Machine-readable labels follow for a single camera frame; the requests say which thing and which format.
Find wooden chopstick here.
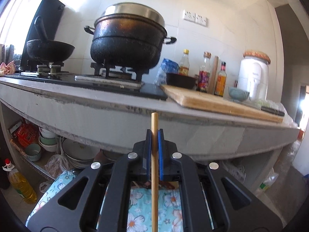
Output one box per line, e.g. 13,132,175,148
151,113,159,232

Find kitchen knife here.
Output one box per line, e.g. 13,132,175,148
260,106,285,117

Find floral teal quilt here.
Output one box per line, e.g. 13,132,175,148
25,169,215,232

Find white plate under counter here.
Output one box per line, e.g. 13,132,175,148
61,139,100,169

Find grey concrete counter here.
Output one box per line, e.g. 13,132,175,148
1,77,299,191

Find wooden cutting board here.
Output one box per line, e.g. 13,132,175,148
160,85,283,124

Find black small dish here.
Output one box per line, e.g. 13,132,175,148
166,73,196,90

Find stacked white bowls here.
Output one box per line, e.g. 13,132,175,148
39,127,58,152

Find red cap sauce bottle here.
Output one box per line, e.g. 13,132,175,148
214,61,227,97

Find black gas stove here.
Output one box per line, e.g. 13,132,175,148
8,62,168,101

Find teal ceramic bowl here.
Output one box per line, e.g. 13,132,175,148
228,87,249,102

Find brown cap sauce bottle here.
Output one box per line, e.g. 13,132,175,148
197,52,212,93

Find wooden rolling pin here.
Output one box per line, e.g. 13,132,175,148
208,56,219,94

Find blue snack bag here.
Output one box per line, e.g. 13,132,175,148
154,58,179,86

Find yellow cap oil bottle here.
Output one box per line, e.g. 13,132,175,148
178,49,190,76

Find red packet box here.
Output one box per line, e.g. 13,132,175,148
9,121,39,149

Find cooking oil jug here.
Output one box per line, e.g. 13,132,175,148
2,159,37,204

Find white ceramic jar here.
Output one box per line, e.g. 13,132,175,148
237,50,271,101

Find black stock pot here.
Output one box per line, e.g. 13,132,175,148
84,14,177,71

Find black wok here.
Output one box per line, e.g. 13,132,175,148
26,16,75,63

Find steel pot lid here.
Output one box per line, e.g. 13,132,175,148
101,2,165,27

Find black splash guard panel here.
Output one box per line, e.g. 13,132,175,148
19,0,66,72

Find white wall socket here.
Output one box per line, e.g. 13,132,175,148
182,10,208,27

